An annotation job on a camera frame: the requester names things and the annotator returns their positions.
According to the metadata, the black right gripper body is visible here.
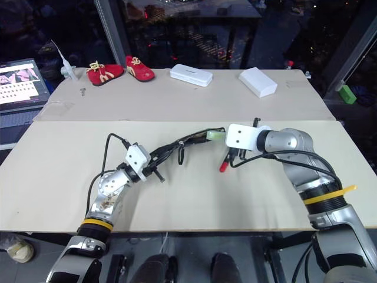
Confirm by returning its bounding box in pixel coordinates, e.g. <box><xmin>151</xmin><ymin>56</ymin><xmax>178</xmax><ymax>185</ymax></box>
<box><xmin>227</xmin><ymin>146</ymin><xmax>252</xmax><ymax>162</ymax></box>

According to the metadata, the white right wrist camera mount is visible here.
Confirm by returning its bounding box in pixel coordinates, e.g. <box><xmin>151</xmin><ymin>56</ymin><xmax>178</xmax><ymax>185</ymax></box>
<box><xmin>224</xmin><ymin>123</ymin><xmax>272</xmax><ymax>153</ymax></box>

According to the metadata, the yellow cable tie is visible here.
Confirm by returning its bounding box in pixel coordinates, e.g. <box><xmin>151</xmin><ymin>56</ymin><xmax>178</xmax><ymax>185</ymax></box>
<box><xmin>303</xmin><ymin>185</ymin><xmax>358</xmax><ymax>206</ymax></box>

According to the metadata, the beige crumpled bag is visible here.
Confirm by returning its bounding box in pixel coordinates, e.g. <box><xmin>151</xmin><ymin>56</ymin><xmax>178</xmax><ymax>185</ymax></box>
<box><xmin>5</xmin><ymin>238</ymin><xmax>35</xmax><ymax>264</ymax></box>

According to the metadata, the red shoe with yellow laces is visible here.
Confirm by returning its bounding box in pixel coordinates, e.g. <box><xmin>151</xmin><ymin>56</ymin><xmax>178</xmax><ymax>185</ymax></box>
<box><xmin>125</xmin><ymin>55</ymin><xmax>156</xmax><ymax>84</ymax></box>
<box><xmin>86</xmin><ymin>61</ymin><xmax>125</xmax><ymax>87</ymax></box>

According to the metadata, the pale green highlighter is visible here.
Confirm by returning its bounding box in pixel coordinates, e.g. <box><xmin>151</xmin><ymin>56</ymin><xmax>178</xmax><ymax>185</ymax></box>
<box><xmin>206</xmin><ymin>130</ymin><xmax>227</xmax><ymax>143</ymax></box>

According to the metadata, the grey metal pillar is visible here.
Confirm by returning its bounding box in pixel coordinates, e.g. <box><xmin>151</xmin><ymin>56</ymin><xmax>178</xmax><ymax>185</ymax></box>
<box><xmin>93</xmin><ymin>0</ymin><xmax>131</xmax><ymax>71</ymax></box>

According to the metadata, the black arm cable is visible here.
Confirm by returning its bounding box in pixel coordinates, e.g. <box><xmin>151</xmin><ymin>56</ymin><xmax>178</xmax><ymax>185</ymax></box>
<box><xmin>229</xmin><ymin>150</ymin><xmax>345</xmax><ymax>191</ymax></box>
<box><xmin>87</xmin><ymin>133</ymin><xmax>132</xmax><ymax>213</ymax></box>

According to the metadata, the red marker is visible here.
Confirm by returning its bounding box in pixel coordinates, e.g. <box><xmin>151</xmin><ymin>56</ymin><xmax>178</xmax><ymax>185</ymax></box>
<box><xmin>219</xmin><ymin>150</ymin><xmax>234</xmax><ymax>173</ymax></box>

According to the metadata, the green block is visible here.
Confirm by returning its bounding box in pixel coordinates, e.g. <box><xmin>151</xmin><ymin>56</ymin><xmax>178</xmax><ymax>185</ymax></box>
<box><xmin>338</xmin><ymin>84</ymin><xmax>358</xmax><ymax>105</ymax></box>

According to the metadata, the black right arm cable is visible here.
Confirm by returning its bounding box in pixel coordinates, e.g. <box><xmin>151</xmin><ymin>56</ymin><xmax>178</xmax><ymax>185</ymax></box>
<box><xmin>229</xmin><ymin>150</ymin><xmax>345</xmax><ymax>191</ymax></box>

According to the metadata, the laptop with lit screen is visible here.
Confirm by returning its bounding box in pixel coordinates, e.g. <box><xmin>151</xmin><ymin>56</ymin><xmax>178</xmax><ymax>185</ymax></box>
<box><xmin>0</xmin><ymin>58</ymin><xmax>50</xmax><ymax>114</ymax></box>

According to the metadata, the grey slanted metal post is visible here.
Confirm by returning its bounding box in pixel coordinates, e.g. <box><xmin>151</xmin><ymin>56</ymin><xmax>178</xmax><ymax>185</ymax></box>
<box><xmin>323</xmin><ymin>8</ymin><xmax>377</xmax><ymax>97</ymax></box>

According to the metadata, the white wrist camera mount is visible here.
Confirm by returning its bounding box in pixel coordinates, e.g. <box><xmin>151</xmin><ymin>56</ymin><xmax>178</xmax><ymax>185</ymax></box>
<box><xmin>125</xmin><ymin>143</ymin><xmax>152</xmax><ymax>182</ymax></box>
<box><xmin>224</xmin><ymin>123</ymin><xmax>272</xmax><ymax>153</ymax></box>

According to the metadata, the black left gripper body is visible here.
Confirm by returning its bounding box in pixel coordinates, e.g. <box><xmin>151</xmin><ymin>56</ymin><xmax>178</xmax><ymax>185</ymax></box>
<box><xmin>142</xmin><ymin>160</ymin><xmax>166</xmax><ymax>183</ymax></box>

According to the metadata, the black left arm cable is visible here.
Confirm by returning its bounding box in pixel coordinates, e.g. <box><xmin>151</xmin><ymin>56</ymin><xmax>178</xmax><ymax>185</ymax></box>
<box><xmin>87</xmin><ymin>133</ymin><xmax>132</xmax><ymax>213</ymax></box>

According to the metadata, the white rectangular box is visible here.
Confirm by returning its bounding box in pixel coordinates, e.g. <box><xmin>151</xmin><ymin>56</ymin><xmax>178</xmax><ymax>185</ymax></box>
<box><xmin>238</xmin><ymin>67</ymin><xmax>279</xmax><ymax>98</ymax></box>

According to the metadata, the white rounded flat case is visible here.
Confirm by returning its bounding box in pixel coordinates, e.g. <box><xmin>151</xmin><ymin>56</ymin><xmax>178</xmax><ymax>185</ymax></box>
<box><xmin>169</xmin><ymin>63</ymin><xmax>214</xmax><ymax>88</ymax></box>

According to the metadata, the clear tape strip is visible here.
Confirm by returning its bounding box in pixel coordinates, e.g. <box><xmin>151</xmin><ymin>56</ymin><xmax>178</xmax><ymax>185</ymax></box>
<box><xmin>47</xmin><ymin>99</ymin><xmax>75</xmax><ymax>116</ymax></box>

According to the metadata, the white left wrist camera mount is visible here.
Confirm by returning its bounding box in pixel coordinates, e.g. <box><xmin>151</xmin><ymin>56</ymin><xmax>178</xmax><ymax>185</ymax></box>
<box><xmin>125</xmin><ymin>143</ymin><xmax>152</xmax><ymax>182</ymax></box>

